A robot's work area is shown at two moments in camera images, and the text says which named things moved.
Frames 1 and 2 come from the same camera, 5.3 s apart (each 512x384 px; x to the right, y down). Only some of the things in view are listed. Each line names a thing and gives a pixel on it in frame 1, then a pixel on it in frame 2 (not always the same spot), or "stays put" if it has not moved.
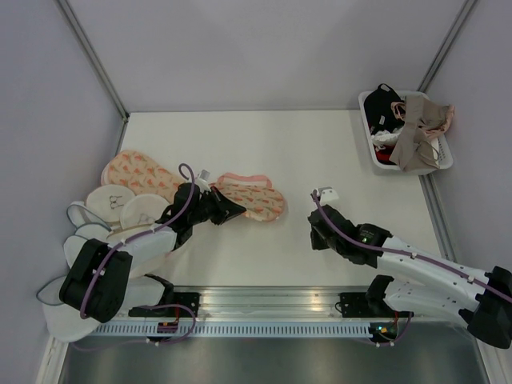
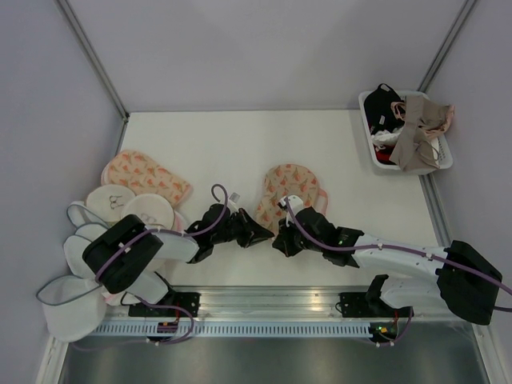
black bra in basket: [379, 113] stays put
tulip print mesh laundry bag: [255, 194] -> [282, 182]
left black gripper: [226, 208] -> [250, 226]
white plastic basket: [405, 132] stays put
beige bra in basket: [417, 148] stays put
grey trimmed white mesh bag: [64, 322] stays put
